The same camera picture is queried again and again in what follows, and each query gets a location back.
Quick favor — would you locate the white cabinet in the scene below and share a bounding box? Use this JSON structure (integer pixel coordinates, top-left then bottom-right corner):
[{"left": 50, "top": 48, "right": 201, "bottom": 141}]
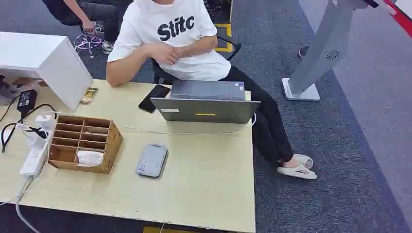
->
[{"left": 0, "top": 31, "right": 94, "bottom": 113}]

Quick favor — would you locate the black power adapter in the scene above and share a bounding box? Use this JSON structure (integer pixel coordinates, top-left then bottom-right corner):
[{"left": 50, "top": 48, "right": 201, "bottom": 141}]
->
[{"left": 17, "top": 89, "right": 37, "bottom": 113}]

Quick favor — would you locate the chair wheel base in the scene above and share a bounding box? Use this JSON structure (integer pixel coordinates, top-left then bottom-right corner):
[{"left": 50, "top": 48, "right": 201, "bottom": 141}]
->
[{"left": 74, "top": 25, "right": 104, "bottom": 59}]

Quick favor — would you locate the white power strip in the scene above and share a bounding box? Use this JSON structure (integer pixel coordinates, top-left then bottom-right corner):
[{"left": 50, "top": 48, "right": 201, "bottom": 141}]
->
[{"left": 19, "top": 127, "right": 54, "bottom": 178}]

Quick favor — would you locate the grey kiosk stand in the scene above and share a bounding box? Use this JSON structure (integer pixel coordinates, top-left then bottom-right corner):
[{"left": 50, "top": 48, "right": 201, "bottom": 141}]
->
[{"left": 282, "top": 0, "right": 380, "bottom": 102}]

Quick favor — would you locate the black smartphone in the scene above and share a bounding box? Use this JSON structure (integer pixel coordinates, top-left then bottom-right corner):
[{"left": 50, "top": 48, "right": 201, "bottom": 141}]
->
[{"left": 138, "top": 84, "right": 172, "bottom": 114}]

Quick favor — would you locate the small patterned card packet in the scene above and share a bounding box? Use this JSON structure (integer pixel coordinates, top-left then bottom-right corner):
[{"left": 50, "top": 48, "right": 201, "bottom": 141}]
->
[{"left": 79, "top": 87, "right": 99, "bottom": 105}]

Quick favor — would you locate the person at desk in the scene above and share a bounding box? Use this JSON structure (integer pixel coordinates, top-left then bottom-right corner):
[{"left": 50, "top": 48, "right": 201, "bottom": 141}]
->
[{"left": 106, "top": 0, "right": 318, "bottom": 180}]

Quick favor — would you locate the black cable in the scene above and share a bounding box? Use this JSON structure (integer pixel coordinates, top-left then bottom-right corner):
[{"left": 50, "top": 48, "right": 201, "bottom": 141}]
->
[{"left": 0, "top": 103, "right": 57, "bottom": 154}]

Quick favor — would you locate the white card stack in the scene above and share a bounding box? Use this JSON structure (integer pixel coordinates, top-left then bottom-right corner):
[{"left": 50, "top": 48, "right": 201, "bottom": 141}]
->
[{"left": 76, "top": 150, "right": 104, "bottom": 167}]

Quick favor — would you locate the wooden card box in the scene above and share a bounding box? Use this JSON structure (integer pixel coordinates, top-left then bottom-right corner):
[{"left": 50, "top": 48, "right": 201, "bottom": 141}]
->
[{"left": 48, "top": 115, "right": 124, "bottom": 175}]

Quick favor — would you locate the grey laptop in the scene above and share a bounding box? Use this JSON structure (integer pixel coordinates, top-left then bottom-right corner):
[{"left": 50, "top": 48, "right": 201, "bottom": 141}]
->
[{"left": 150, "top": 80, "right": 261, "bottom": 124}]

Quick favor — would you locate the white plug charger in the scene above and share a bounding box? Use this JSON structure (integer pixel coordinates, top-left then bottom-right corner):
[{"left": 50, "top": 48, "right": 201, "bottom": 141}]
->
[{"left": 34, "top": 114, "right": 55, "bottom": 131}]

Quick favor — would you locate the seated person in background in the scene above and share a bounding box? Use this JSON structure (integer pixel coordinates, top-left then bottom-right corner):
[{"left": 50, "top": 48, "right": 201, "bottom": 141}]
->
[{"left": 42, "top": 0, "right": 133, "bottom": 55}]

